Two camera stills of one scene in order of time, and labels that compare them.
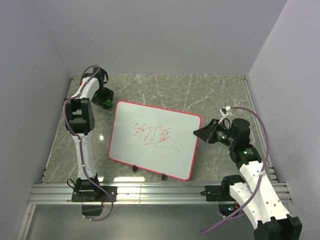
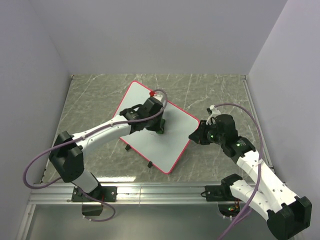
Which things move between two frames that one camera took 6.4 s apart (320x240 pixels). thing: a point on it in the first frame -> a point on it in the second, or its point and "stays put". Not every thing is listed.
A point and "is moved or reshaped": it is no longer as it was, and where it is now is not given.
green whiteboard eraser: (108, 102) -> (162, 122)
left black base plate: (97, 195) stays put
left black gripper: (109, 94) -> (157, 128)
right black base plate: (218, 193) stays put
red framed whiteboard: (155, 139) is moved or reshaped
